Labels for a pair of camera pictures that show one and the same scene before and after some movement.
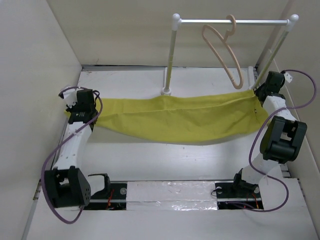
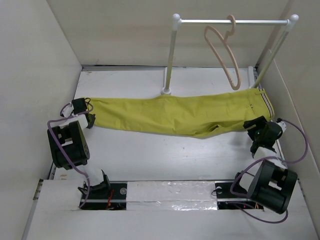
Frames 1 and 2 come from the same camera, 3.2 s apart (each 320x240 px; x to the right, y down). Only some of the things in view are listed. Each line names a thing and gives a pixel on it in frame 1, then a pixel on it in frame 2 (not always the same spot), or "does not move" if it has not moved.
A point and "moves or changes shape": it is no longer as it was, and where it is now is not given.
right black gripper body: x=262 y=88 → x=254 y=132
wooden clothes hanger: x=240 y=84 does not move
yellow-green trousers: x=231 y=117 moves or changes shape
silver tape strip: x=171 y=195 does not move
